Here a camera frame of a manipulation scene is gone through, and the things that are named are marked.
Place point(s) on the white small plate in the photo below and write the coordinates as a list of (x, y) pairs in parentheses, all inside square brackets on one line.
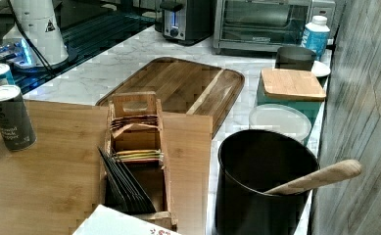
[(319, 69)]

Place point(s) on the grey pepper shaker can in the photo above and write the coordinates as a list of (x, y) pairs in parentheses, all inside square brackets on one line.
[(15, 124)]

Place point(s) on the light bamboo cutting board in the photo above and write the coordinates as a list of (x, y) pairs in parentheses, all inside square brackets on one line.
[(51, 187)]

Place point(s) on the black utensil holder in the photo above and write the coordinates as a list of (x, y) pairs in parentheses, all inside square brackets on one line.
[(251, 162)]

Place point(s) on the black tea bag packets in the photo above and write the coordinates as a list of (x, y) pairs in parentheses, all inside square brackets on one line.
[(127, 191)]

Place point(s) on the wooden tea bag organizer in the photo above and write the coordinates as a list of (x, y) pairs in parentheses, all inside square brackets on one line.
[(152, 176)]

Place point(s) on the dark wooden serving tray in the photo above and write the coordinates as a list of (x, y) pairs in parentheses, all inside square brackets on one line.
[(186, 87)]

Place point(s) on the colourful tea bag packets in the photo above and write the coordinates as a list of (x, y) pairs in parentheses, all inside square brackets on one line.
[(139, 156)]

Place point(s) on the silver toaster oven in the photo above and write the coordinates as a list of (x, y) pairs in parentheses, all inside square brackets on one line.
[(265, 25)]

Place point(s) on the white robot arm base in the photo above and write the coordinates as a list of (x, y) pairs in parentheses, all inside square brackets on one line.
[(37, 34)]

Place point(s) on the white floral box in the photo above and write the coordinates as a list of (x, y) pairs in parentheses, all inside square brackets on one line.
[(106, 221)]

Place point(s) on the blue white plastic bottle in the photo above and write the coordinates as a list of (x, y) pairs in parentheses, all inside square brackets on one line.
[(315, 35)]

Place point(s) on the teal box with bamboo lid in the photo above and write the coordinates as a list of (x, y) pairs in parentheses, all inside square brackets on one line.
[(298, 89)]

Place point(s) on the wooden spoon handle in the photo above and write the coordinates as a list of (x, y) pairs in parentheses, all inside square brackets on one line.
[(328, 175)]

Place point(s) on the brown tea bag packets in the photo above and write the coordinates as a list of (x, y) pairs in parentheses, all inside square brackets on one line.
[(120, 122)]

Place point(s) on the dark grey mug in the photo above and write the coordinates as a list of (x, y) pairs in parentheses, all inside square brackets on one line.
[(294, 58)]

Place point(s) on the white round lid container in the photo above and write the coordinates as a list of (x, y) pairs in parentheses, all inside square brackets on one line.
[(282, 119)]

